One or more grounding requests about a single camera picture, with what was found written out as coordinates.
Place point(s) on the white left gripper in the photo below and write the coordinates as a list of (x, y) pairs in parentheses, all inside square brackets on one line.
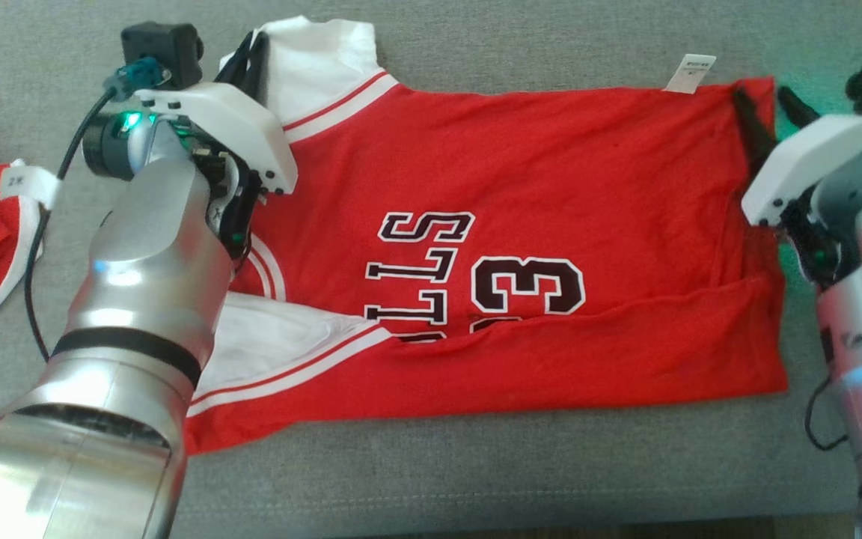
[(229, 120)]

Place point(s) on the red basketball jersey white sleeves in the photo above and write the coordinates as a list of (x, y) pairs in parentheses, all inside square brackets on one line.
[(521, 180)]

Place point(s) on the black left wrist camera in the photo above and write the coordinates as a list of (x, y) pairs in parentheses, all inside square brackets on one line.
[(161, 49)]

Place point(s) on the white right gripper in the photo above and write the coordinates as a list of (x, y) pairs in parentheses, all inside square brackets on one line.
[(812, 153)]

